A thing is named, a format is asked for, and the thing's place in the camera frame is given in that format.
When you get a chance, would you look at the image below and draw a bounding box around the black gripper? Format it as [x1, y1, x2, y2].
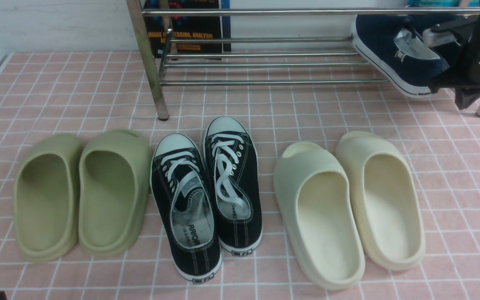
[422, 15, 478, 48]

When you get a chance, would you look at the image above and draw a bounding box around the navy slip-on shoe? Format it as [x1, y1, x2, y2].
[409, 14, 463, 70]
[350, 15, 445, 98]

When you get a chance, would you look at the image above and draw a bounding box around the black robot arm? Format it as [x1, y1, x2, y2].
[422, 14, 480, 110]

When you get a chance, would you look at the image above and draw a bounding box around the steel shoe rack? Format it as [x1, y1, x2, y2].
[126, 0, 480, 122]

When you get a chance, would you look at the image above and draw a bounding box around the teal yellow book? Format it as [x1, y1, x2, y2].
[406, 0, 470, 8]

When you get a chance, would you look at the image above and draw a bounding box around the pink checkered tablecloth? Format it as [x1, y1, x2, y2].
[0, 51, 480, 300]

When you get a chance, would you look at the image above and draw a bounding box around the cream foam slide right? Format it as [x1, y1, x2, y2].
[335, 131, 425, 271]

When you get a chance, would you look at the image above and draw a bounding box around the cream foam slide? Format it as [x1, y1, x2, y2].
[335, 131, 425, 271]
[273, 142, 365, 290]

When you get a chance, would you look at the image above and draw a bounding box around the cream foam slide left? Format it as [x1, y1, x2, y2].
[273, 142, 365, 290]

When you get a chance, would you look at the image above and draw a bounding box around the black canvas sneaker right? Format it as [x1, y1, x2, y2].
[202, 116, 263, 257]

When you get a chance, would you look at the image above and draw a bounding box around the black canvas sneaker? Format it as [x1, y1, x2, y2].
[202, 116, 263, 257]
[149, 133, 222, 284]

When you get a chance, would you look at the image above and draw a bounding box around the black image processing book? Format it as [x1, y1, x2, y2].
[144, 0, 232, 58]

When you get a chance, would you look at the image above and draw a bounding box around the black canvas sneaker left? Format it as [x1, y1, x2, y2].
[149, 133, 222, 284]

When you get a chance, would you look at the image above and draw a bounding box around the green foam slide right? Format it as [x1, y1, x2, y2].
[78, 129, 153, 256]

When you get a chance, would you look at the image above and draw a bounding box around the green foam slide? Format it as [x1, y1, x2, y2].
[78, 129, 153, 256]
[14, 133, 84, 263]

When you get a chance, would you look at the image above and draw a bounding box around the green foam slide left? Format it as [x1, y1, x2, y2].
[14, 133, 84, 263]

